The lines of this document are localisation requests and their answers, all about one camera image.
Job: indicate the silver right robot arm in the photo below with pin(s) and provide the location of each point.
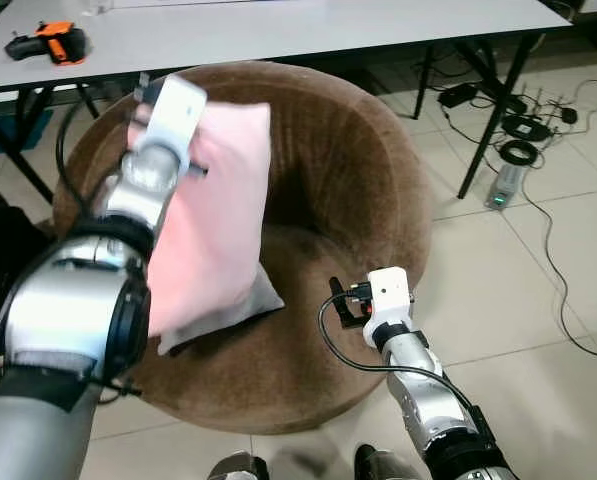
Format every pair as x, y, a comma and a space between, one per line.
428, 390

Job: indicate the black bag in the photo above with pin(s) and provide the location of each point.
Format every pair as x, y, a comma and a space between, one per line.
3, 240

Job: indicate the blue storage box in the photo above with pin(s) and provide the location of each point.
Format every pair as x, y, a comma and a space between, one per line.
8, 135

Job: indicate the brown round velvet sofa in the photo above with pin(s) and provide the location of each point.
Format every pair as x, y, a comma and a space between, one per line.
348, 170

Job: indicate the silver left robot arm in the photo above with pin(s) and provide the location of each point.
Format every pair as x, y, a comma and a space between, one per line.
68, 310

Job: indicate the black power adapter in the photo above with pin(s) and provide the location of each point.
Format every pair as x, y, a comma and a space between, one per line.
458, 95

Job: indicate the white table with black legs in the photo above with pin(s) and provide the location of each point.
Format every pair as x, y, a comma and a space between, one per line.
278, 35

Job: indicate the small grey electronic device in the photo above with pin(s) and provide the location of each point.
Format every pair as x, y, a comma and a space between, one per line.
505, 185

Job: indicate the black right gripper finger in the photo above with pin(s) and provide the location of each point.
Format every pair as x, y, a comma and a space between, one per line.
345, 314
337, 288

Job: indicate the silver left robot leg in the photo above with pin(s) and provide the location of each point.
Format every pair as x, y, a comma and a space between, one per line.
238, 468

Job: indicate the orange and black tool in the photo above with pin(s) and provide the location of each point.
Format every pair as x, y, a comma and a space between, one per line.
53, 42

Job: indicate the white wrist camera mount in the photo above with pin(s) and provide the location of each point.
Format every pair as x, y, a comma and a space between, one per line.
178, 110
390, 290

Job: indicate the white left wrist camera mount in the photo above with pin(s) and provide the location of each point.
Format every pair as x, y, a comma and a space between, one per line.
178, 110

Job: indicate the grey little bear pillow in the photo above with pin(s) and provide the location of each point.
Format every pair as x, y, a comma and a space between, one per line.
263, 300

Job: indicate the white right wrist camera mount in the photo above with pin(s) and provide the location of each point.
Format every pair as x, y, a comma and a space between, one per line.
390, 290

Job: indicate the black device with antennas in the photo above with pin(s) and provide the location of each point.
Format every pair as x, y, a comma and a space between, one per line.
523, 127

